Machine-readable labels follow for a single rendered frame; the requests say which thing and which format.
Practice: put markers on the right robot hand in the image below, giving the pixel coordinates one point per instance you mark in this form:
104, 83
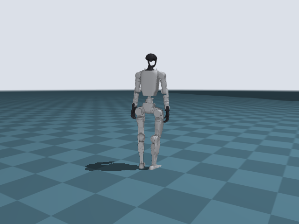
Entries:
167, 114

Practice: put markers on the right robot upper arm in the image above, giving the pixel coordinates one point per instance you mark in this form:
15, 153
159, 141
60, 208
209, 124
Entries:
162, 76

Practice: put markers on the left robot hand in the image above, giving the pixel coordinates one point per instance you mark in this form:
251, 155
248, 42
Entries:
133, 111

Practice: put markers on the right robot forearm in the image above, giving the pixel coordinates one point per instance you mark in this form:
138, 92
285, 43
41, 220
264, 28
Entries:
166, 99

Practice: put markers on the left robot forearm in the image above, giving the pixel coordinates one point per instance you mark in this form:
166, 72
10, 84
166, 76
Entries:
135, 99

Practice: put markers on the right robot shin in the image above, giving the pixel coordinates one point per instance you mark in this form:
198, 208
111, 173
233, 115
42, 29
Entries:
155, 150

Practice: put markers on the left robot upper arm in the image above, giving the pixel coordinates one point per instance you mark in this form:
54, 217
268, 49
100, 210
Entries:
138, 82

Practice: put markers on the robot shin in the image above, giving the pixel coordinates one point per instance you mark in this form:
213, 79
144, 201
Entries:
155, 150
140, 149

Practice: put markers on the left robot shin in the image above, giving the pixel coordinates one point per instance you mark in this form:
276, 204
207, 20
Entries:
140, 149

